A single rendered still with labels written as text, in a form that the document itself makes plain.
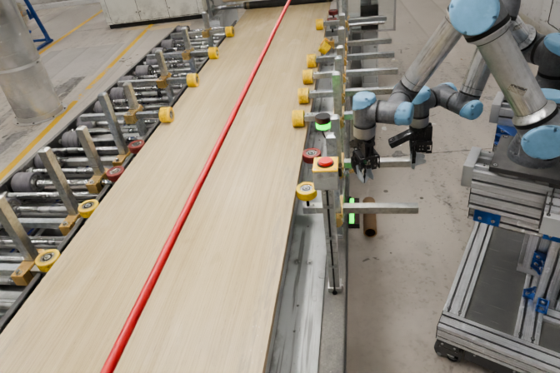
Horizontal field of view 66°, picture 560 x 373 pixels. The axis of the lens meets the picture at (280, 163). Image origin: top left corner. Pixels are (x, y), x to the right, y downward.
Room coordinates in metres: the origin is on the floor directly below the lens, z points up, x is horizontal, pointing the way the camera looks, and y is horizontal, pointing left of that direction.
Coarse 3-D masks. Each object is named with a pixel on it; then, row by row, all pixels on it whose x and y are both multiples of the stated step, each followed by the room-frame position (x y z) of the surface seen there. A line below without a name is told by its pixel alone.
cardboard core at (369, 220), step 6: (366, 198) 2.21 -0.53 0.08; (372, 198) 2.20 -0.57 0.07; (366, 216) 2.03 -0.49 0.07; (372, 216) 2.02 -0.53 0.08; (366, 222) 1.98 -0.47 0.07; (372, 222) 1.97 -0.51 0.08; (366, 228) 1.93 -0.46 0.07; (372, 228) 1.92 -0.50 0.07; (366, 234) 1.93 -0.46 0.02; (372, 234) 1.93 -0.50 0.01
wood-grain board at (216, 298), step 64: (192, 128) 1.95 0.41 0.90; (256, 128) 1.85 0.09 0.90; (128, 192) 1.46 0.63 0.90; (256, 192) 1.34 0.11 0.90; (64, 256) 1.13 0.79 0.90; (128, 256) 1.08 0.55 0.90; (192, 256) 1.04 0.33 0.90; (256, 256) 1.00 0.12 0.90; (64, 320) 0.86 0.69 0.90; (192, 320) 0.79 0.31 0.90; (256, 320) 0.76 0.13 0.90
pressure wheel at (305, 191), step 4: (300, 184) 1.34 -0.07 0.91; (304, 184) 1.34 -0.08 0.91; (308, 184) 1.33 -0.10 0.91; (312, 184) 1.33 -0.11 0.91; (296, 188) 1.32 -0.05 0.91; (300, 188) 1.32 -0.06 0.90; (304, 188) 1.31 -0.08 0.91; (308, 188) 1.31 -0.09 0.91; (312, 188) 1.30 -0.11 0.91; (300, 192) 1.29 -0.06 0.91; (304, 192) 1.29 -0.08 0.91; (308, 192) 1.28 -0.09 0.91; (312, 192) 1.28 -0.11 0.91; (316, 192) 1.29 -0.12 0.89; (300, 196) 1.29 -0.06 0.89; (304, 196) 1.28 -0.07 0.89; (308, 196) 1.27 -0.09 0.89; (312, 196) 1.28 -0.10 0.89; (304, 200) 1.28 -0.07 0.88; (308, 200) 1.27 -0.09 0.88; (308, 204) 1.31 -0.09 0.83
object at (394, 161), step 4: (344, 160) 1.53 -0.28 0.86; (348, 160) 1.53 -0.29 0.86; (380, 160) 1.49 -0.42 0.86; (384, 160) 1.49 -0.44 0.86; (388, 160) 1.48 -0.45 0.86; (392, 160) 1.48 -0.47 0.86; (396, 160) 1.47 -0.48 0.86; (400, 160) 1.47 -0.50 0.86; (404, 160) 1.47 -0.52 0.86; (408, 160) 1.46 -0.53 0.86; (308, 164) 1.54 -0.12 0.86; (312, 164) 1.54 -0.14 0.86; (344, 164) 1.51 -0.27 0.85; (348, 164) 1.51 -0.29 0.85; (380, 164) 1.48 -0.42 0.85; (384, 164) 1.48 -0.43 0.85; (388, 164) 1.47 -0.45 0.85; (392, 164) 1.47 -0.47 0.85; (396, 164) 1.47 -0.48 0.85; (400, 164) 1.46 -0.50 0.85; (404, 164) 1.46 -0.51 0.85; (408, 164) 1.45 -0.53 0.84; (308, 168) 1.55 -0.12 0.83
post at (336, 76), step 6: (336, 72) 1.73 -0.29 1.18; (336, 78) 1.72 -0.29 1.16; (336, 84) 1.72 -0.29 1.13; (336, 90) 1.72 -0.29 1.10; (336, 96) 1.72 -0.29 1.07; (336, 102) 1.72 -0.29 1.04; (336, 108) 1.72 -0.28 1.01; (342, 132) 1.72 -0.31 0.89; (342, 138) 1.72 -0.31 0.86; (342, 144) 1.72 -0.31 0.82; (342, 150) 1.72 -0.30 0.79
